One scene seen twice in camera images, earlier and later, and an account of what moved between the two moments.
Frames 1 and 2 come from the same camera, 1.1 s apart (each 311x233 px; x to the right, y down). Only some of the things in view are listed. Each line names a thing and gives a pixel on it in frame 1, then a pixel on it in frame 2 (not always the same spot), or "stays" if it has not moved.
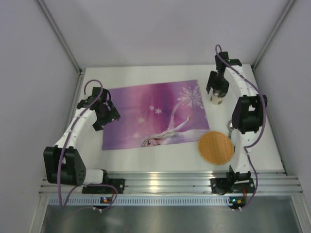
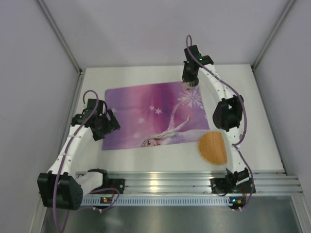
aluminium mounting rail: x=183 y=183 stays
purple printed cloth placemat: x=156 y=114 stays
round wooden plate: x=215 y=147 stays
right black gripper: x=217 y=85 -> x=190 y=81
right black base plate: x=220 y=186 stays
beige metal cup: x=217 y=96 -> x=186 y=86
